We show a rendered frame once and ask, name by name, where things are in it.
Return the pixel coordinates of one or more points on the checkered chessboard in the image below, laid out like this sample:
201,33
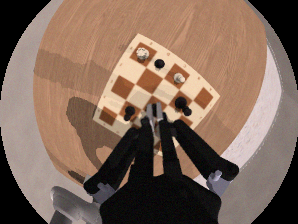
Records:
136,82

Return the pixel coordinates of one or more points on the black chess pawn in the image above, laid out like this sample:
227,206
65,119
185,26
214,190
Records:
159,63
154,108

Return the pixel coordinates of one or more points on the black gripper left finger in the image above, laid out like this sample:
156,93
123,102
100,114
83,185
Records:
106,181

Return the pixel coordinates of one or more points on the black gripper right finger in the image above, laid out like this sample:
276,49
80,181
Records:
218,171

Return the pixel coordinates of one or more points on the black chess queen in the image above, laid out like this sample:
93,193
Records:
182,102

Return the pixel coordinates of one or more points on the black chess bishop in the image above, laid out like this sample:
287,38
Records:
130,111

